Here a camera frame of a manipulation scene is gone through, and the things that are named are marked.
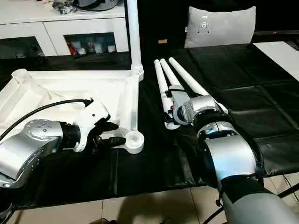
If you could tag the white plastic table leg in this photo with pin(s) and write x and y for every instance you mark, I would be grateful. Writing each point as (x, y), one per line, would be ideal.
(168, 72)
(161, 81)
(187, 74)
(135, 35)

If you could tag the white plastic table top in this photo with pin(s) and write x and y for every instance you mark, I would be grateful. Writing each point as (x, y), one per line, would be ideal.
(70, 86)

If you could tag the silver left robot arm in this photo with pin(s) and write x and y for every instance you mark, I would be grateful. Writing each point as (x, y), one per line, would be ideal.
(35, 144)

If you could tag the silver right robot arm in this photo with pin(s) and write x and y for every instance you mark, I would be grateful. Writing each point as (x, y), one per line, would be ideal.
(229, 154)

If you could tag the small tan label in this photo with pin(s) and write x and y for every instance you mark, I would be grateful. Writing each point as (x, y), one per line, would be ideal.
(163, 41)

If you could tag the black work mat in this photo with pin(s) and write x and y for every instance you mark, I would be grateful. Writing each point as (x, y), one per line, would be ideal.
(233, 93)

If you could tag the black sofa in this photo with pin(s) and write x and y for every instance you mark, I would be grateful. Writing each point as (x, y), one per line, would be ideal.
(163, 23)

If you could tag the small white jar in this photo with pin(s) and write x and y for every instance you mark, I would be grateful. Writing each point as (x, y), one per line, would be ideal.
(111, 48)

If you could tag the grey cushion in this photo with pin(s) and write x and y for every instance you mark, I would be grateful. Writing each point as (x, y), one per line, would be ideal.
(222, 28)

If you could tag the red packet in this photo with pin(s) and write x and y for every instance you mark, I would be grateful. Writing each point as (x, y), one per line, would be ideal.
(70, 47)

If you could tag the white sideboard cabinet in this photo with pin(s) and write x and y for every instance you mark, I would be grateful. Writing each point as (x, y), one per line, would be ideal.
(58, 25)

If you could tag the white flat board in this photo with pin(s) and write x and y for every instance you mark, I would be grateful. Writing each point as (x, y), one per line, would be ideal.
(280, 58)

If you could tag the black tangled clutter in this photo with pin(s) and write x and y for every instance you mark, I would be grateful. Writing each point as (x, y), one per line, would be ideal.
(64, 8)

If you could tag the black floor stand foot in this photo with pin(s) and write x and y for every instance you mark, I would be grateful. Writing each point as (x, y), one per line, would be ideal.
(290, 191)

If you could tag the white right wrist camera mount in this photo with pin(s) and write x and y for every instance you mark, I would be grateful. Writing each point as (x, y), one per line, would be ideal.
(180, 98)

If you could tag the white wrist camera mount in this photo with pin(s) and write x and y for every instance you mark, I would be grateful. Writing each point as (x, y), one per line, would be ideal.
(93, 114)
(180, 98)

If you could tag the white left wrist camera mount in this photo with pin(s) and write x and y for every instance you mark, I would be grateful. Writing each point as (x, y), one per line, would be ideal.
(93, 114)

